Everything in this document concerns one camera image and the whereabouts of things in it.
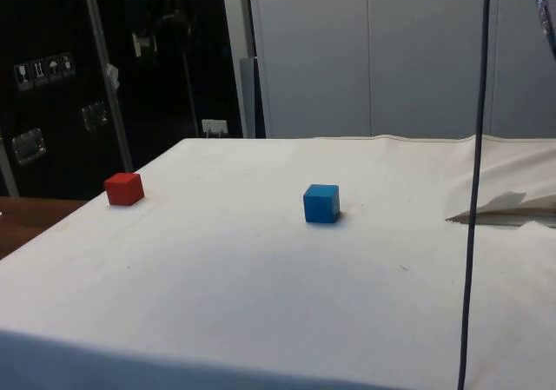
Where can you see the red cube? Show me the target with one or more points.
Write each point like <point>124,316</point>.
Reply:
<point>123,189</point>

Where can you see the blue cube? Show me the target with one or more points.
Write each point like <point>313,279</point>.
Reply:
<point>320,205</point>

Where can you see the black cabinet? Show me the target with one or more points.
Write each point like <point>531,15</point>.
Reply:
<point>52,147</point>

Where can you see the pale lockers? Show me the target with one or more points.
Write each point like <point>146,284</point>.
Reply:
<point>391,60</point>

